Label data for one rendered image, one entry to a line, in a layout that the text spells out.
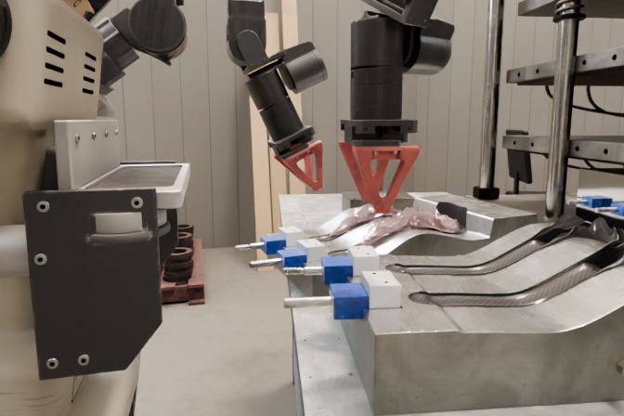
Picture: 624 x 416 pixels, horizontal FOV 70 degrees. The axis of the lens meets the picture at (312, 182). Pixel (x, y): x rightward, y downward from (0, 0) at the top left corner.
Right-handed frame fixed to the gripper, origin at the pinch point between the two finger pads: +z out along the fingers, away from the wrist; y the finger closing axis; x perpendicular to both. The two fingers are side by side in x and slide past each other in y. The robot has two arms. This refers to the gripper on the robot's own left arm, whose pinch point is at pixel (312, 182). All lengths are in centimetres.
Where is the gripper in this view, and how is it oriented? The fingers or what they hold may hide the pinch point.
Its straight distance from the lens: 76.2
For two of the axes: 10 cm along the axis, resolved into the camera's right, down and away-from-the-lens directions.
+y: -2.4, -1.3, 9.6
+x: -8.7, 4.7, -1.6
